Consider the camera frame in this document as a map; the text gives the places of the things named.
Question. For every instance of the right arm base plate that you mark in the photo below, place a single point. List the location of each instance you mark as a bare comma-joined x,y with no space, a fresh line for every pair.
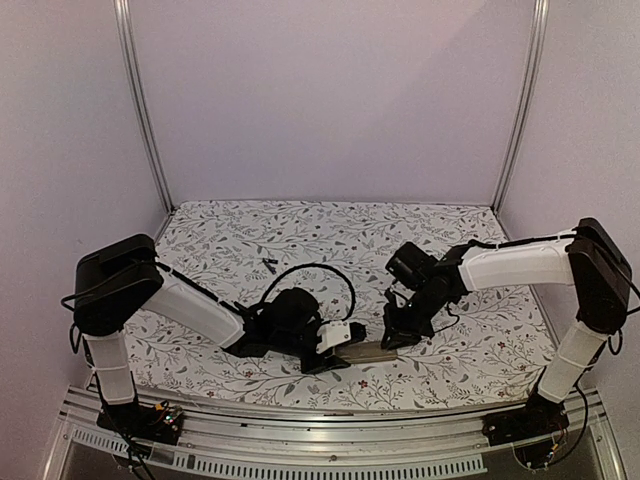
523,423

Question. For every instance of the front aluminium rail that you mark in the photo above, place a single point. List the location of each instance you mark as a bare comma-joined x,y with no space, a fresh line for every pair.
230,440

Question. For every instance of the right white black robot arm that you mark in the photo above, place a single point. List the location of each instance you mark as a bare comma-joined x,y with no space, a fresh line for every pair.
584,257

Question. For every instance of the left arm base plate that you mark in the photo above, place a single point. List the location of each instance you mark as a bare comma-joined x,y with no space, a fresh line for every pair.
161,423

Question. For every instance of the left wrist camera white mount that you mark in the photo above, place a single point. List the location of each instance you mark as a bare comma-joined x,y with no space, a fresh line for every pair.
337,333

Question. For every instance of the floral patterned table mat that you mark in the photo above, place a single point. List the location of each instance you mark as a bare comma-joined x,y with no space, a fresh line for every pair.
490,347

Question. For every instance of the right aluminium frame post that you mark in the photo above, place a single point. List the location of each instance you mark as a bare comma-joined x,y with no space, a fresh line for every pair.
534,55

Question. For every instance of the left aluminium frame post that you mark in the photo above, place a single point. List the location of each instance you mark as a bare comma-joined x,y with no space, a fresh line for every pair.
133,73

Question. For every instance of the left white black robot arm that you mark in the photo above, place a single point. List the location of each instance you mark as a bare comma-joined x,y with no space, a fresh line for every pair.
115,282

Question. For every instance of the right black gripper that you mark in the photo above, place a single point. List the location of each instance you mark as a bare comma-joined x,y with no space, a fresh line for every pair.
404,338

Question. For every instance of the aluminium frame post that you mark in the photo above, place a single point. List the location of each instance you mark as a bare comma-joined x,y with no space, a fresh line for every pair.
534,55
133,73

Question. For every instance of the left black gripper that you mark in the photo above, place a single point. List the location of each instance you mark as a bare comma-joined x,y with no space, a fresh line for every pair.
322,364

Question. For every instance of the beige remote control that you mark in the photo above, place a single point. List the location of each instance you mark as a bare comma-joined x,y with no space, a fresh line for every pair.
365,353

